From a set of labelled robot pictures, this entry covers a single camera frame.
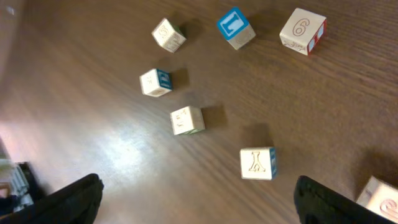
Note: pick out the yellow O wooden block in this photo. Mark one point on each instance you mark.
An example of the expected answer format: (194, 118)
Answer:
(379, 197)

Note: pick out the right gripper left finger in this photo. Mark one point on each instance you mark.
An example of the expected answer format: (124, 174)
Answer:
(77, 203)

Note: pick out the red A number wooden block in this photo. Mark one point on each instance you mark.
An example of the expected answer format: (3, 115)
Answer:
(303, 30)

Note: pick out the green edged wooden block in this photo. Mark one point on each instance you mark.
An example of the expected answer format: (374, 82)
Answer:
(187, 120)

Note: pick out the plain number wooden block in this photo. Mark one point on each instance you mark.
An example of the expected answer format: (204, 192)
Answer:
(168, 36)

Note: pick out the blue L wooden block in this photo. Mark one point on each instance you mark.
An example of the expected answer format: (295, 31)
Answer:
(235, 28)

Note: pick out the Y letter wooden block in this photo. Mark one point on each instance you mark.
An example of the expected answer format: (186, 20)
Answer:
(258, 163)

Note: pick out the blue D wooden block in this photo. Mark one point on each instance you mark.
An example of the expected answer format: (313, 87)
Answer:
(155, 83)

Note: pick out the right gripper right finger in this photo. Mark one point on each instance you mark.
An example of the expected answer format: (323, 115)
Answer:
(316, 203)

